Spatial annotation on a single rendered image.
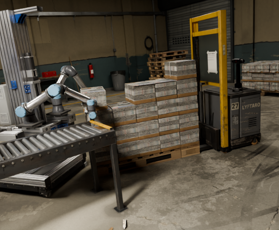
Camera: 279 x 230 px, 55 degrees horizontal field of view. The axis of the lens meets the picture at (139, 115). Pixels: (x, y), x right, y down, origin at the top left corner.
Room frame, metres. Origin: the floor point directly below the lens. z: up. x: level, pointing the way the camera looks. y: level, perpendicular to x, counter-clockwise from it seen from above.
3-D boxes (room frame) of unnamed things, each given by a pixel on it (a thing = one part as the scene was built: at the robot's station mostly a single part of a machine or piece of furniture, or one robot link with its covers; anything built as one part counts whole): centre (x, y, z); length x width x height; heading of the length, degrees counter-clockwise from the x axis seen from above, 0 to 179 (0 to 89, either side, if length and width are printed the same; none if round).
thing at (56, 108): (3.33, 1.02, 0.87); 0.15 x 0.15 x 0.10
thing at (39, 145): (2.19, 0.89, 0.77); 0.47 x 0.05 x 0.05; 35
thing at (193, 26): (4.05, -0.92, 0.97); 0.09 x 0.09 x 1.75; 17
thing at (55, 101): (3.34, 1.02, 0.98); 0.13 x 0.12 x 0.14; 39
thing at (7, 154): (2.05, 1.10, 0.77); 0.47 x 0.05 x 0.05; 35
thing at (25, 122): (2.87, 1.20, 0.87); 0.15 x 0.15 x 0.10
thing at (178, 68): (3.61, -0.60, 0.65); 0.39 x 0.30 x 1.29; 17
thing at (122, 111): (3.39, 0.09, 0.42); 1.17 x 0.39 x 0.83; 107
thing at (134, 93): (3.43, -0.03, 0.95); 0.38 x 0.29 x 0.23; 18
